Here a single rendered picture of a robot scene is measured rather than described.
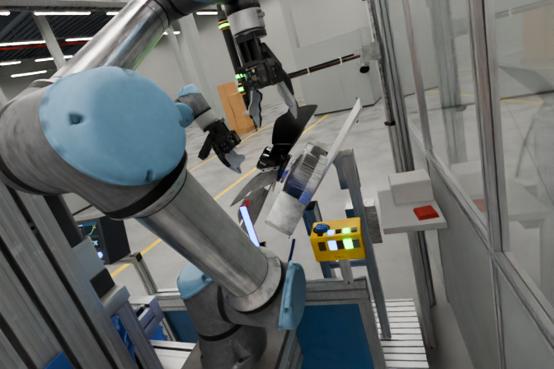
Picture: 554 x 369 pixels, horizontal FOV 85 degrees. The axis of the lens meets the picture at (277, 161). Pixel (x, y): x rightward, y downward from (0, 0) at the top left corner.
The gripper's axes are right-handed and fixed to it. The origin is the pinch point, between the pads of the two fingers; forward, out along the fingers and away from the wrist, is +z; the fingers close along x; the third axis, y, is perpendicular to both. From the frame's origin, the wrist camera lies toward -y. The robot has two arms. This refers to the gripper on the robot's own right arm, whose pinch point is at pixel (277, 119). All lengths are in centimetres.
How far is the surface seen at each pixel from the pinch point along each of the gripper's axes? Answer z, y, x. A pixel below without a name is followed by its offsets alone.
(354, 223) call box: 40.8, -15.4, 10.7
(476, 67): 0.4, -6.3, 45.0
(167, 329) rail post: 80, -13, -77
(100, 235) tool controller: 29, -9, -83
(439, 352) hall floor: 148, -58, 33
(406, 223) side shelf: 62, -46, 28
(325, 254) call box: 47.2, -9.5, 0.2
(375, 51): -6, -84, 30
